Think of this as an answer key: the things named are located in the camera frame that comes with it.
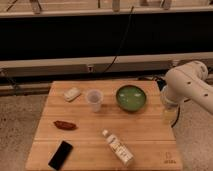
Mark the wooden cutting board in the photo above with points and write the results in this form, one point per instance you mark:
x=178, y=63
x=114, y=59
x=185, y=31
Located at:
x=151, y=142

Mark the translucent white cup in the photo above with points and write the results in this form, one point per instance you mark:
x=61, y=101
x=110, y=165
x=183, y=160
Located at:
x=94, y=98

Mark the white labelled plastic bottle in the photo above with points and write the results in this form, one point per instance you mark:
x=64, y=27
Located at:
x=119, y=149

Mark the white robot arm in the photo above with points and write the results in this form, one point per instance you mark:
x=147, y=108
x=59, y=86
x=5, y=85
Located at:
x=186, y=81

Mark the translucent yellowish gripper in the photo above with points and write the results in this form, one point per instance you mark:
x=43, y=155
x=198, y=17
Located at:
x=169, y=114

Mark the green ceramic bowl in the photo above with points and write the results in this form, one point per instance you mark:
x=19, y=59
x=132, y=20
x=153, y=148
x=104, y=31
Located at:
x=130, y=98

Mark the black smartphone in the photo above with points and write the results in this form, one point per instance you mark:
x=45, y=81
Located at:
x=60, y=155

